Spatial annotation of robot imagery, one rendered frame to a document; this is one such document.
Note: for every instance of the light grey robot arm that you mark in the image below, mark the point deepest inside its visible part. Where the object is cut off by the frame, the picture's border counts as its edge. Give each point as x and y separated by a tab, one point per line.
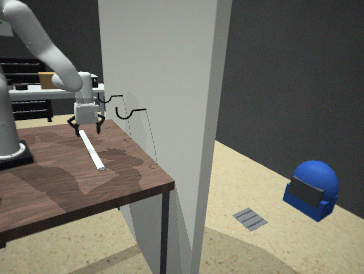
30	31

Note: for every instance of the grey wall panel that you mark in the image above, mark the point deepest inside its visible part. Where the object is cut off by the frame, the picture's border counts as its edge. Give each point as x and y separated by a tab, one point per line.
167	57

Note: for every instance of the white long bar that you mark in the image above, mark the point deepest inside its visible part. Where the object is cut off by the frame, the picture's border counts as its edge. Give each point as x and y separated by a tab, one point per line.
92	151

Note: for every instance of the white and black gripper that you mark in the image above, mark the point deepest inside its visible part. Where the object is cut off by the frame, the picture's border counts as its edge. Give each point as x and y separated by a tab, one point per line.
85	118

